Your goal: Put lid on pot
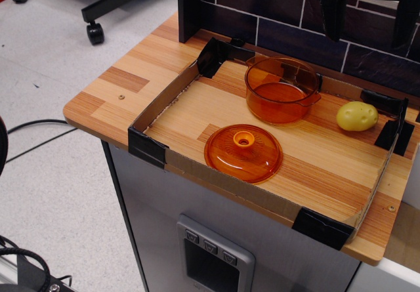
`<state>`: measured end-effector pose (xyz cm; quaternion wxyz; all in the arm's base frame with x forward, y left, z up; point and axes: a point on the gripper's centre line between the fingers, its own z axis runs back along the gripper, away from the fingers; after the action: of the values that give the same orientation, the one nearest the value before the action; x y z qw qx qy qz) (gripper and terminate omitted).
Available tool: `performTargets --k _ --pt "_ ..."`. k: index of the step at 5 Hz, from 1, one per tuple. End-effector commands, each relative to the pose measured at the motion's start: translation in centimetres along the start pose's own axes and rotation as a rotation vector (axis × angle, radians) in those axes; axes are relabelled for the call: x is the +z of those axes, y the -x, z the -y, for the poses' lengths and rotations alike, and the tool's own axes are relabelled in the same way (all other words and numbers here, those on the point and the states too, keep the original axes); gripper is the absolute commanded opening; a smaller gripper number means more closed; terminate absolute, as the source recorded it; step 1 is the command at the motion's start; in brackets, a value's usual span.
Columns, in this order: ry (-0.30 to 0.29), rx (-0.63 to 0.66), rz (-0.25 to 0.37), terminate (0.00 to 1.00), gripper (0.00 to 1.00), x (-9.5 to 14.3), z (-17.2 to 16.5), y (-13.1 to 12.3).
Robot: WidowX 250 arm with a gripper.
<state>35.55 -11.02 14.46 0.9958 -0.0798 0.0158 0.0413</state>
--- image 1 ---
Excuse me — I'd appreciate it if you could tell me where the orange transparent pot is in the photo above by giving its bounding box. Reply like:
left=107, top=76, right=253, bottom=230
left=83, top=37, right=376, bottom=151
left=245, top=56, right=321, bottom=124

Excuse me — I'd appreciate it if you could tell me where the yellow toy potato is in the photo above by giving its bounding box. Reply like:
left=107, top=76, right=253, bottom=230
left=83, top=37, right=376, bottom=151
left=336, top=101, right=379, bottom=132

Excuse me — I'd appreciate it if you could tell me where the black wheeled chair base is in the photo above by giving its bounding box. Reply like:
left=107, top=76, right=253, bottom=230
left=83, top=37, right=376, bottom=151
left=81, top=0, right=178, bottom=46

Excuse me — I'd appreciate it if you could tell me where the grey toy dishwasher cabinet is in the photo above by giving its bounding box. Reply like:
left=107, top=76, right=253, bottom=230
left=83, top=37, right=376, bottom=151
left=103, top=143, right=360, bottom=291

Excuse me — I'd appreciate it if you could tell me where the black braided cable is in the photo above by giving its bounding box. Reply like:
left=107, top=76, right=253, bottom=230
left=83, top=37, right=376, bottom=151
left=0, top=235, right=52, bottom=292

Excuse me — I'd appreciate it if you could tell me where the cardboard fence with black tape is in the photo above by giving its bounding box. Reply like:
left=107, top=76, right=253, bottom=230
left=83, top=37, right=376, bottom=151
left=128, top=38, right=419, bottom=250

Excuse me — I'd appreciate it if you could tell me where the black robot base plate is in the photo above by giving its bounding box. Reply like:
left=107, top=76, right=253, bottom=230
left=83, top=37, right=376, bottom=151
left=18, top=275, right=75, bottom=292

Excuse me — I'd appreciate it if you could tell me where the dark brick backsplash panel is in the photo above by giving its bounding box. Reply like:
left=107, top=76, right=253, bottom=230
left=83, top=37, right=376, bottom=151
left=178, top=0, right=419, bottom=96

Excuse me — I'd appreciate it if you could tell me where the orange transparent pot lid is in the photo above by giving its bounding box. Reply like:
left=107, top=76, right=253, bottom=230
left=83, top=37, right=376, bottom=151
left=204, top=124, right=284, bottom=184

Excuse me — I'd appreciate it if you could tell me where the black floor cable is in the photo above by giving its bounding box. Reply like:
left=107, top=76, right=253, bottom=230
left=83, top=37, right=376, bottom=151
left=5, top=118, right=78, bottom=164

